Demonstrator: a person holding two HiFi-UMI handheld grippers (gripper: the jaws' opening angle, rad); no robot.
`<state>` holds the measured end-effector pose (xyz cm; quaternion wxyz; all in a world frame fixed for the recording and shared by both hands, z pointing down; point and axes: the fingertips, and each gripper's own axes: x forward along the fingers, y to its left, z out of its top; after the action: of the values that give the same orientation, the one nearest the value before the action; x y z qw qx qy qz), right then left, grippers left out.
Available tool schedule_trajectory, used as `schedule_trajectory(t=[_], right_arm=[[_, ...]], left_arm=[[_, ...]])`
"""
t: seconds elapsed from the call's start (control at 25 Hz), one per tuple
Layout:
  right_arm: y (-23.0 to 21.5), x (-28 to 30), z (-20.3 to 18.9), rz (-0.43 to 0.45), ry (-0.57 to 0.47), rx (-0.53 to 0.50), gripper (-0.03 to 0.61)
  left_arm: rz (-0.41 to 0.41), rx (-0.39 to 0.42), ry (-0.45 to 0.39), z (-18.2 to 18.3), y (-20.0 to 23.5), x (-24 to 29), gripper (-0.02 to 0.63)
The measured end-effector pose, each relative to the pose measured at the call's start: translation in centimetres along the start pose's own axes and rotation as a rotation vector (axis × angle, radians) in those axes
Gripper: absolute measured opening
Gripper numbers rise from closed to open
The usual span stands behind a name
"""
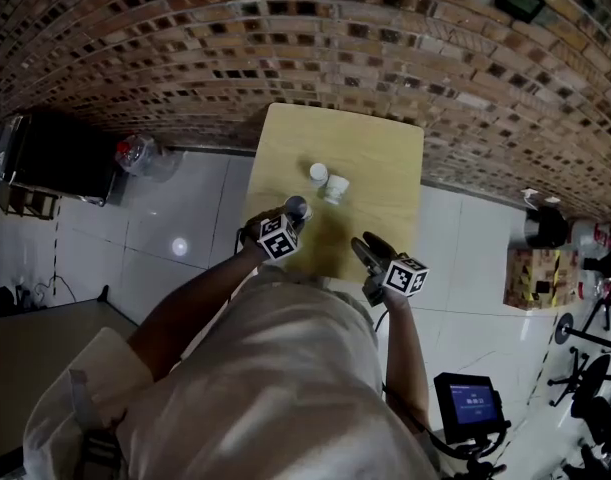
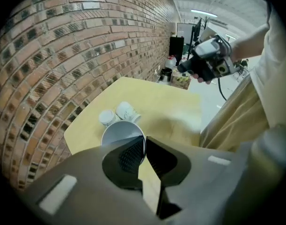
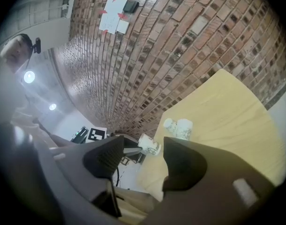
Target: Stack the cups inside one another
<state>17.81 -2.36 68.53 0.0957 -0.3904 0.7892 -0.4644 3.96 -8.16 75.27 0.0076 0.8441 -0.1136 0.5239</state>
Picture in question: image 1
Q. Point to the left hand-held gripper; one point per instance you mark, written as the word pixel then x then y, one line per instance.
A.
pixel 280 238

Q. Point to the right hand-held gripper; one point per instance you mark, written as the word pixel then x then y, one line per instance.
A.
pixel 406 278

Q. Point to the white paper cup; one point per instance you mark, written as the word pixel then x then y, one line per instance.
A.
pixel 297 207
pixel 318 173
pixel 336 189

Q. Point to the person's left forearm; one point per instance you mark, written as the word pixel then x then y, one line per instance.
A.
pixel 200 308

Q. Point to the person's right forearm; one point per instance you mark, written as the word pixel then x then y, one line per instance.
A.
pixel 407 348

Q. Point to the cardboard box with striped tape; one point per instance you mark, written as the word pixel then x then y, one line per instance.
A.
pixel 540 278

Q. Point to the clear plastic bottle red cap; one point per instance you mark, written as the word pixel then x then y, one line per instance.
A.
pixel 140 155

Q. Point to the black and silver bucket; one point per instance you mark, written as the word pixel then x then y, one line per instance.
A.
pixel 545 228

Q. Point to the person's beige clothing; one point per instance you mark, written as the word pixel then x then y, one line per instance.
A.
pixel 250 393

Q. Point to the small black monitor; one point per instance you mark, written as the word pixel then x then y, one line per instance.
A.
pixel 467 403

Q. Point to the black stand with round base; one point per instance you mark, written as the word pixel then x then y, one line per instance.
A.
pixel 565 333

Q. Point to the clear water jug red label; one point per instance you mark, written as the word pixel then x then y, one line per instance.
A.
pixel 592 235

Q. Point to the clear water jug red cap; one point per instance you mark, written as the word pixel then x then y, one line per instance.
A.
pixel 597 288

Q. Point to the tall black cabinet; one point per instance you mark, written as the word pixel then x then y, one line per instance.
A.
pixel 602 263

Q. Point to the black office chair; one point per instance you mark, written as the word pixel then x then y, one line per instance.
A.
pixel 585 383

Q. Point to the dark low cabinet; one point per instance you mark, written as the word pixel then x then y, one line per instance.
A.
pixel 55 158

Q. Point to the grey table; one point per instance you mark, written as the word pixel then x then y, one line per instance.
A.
pixel 40 348

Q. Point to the wooden shelf frame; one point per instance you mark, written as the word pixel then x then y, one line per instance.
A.
pixel 27 203

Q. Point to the black wall device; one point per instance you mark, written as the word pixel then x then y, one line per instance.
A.
pixel 519 0

